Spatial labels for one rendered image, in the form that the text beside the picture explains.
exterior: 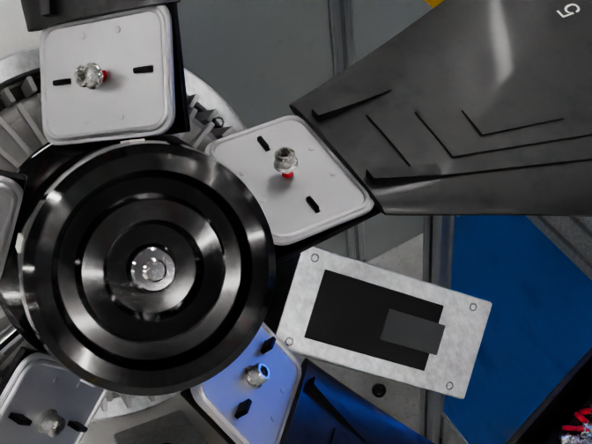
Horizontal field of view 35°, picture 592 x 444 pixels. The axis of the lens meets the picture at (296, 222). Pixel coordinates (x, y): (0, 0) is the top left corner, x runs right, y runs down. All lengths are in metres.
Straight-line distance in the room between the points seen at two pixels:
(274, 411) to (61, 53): 0.23
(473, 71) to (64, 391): 0.30
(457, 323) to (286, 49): 0.85
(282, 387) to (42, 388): 0.14
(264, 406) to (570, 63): 0.28
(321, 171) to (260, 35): 0.90
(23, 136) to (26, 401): 0.18
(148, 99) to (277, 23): 0.95
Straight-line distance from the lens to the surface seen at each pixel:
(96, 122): 0.50
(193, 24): 1.35
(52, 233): 0.43
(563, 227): 0.99
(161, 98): 0.47
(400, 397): 1.80
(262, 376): 0.52
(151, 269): 0.44
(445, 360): 0.67
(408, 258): 1.99
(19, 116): 0.60
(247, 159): 0.53
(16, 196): 0.47
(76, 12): 0.51
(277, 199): 0.50
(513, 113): 0.56
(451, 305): 0.66
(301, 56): 1.48
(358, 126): 0.54
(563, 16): 0.64
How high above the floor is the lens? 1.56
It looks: 49 degrees down
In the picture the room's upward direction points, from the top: 8 degrees counter-clockwise
